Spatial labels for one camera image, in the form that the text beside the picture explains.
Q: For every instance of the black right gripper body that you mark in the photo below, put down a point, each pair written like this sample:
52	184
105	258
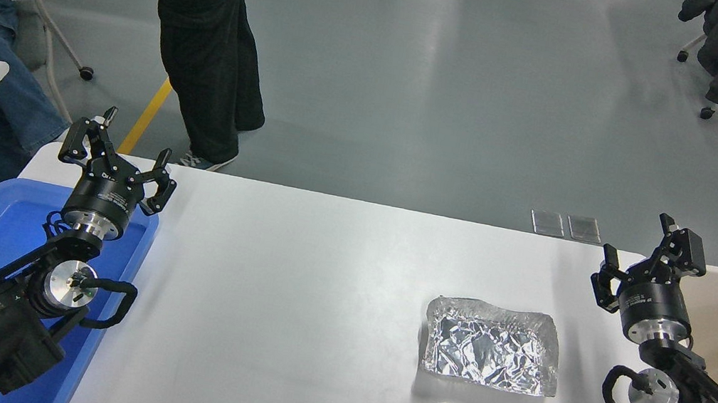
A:
656	303

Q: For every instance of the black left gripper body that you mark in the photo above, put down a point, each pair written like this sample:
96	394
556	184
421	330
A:
102	198

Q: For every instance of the clear floor plate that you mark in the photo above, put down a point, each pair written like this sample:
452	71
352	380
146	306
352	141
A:
547	223
584	229

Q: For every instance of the crinkled silver foil tray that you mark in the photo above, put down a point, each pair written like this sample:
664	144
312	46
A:
487	348

